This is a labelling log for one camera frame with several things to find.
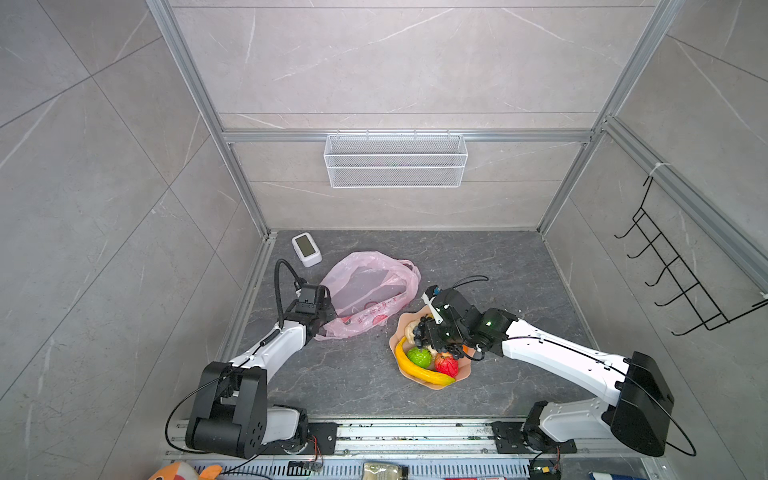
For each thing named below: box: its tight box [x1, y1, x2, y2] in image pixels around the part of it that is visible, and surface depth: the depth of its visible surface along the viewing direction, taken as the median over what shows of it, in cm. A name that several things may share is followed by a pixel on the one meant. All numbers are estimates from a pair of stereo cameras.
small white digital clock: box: [292, 232, 323, 267], surface depth 111 cm
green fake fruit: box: [407, 347, 433, 369], surface depth 81 cm
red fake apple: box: [435, 352, 459, 378], surface depth 80 cm
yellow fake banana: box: [395, 337, 456, 385], surface depth 79 cm
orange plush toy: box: [148, 461, 223, 480], surface depth 65 cm
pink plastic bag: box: [314, 252, 421, 341], surface depth 97 cm
